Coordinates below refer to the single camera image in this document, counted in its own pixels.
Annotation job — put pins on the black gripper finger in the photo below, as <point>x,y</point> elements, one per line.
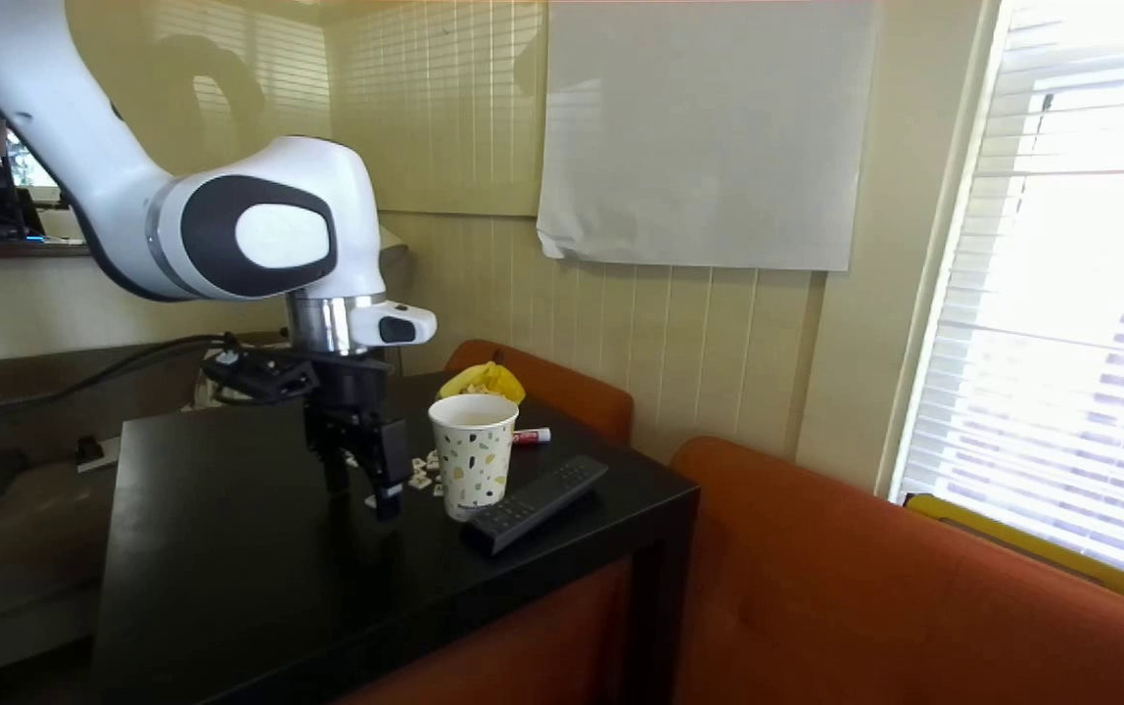
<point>390,493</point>
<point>339,471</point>

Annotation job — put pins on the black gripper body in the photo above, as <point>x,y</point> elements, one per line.
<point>359,407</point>

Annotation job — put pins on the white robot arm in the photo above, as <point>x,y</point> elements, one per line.
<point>292,221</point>

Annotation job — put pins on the white speckled paper cup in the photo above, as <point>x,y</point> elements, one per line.
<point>473,445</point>

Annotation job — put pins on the cluster of white letter tiles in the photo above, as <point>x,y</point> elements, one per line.
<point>422,473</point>

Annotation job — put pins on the black remote control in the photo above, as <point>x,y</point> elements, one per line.
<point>530,506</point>

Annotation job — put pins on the yellow banana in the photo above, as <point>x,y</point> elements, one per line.
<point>488,377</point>

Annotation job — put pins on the black side table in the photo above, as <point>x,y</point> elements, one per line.
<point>235,577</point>

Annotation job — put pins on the red and white marker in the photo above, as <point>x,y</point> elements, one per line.
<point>530,434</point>

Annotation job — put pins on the orange sofa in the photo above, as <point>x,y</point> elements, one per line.
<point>798,594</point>

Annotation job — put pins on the white window blinds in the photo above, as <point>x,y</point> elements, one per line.
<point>1020,389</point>

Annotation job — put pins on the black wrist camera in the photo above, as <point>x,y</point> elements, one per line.
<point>261,372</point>

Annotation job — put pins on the white paper sheet on wall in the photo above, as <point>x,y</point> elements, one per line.
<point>707,130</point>

